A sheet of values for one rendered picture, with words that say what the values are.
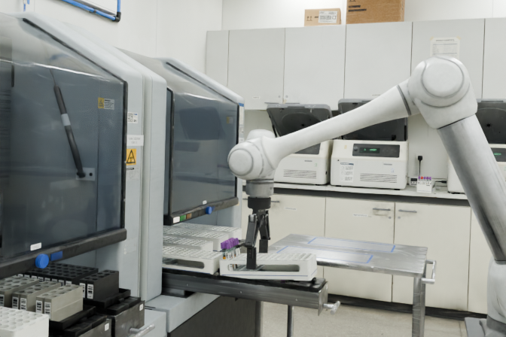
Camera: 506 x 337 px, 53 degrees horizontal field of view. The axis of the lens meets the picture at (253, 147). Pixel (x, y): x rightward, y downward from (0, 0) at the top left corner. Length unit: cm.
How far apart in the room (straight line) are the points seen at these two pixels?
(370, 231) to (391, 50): 143
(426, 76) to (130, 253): 94
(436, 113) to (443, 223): 255
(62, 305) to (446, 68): 107
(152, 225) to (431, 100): 90
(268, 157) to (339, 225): 255
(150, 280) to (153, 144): 42
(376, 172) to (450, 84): 259
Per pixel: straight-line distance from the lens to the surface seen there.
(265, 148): 141
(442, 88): 130
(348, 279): 399
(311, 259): 158
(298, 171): 395
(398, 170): 384
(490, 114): 412
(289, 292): 158
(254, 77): 438
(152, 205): 161
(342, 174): 388
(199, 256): 170
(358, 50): 421
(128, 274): 154
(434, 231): 387
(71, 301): 133
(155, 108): 160
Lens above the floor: 126
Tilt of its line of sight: 1 degrees down
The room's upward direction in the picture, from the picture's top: 2 degrees clockwise
